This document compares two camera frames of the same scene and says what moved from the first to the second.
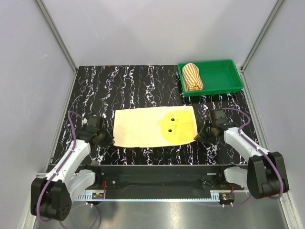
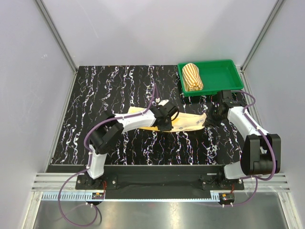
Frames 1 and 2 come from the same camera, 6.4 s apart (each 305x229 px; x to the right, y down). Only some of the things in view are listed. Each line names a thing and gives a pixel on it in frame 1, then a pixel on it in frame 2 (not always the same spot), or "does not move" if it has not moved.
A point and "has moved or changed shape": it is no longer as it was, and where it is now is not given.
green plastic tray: (218, 76) does not move
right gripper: (201, 135) to (209, 122)
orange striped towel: (191, 79) does not move
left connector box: (96, 195) does not move
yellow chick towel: (156, 126) has moved or changed shape
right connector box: (226, 198) does not move
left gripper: (109, 140) to (168, 128)
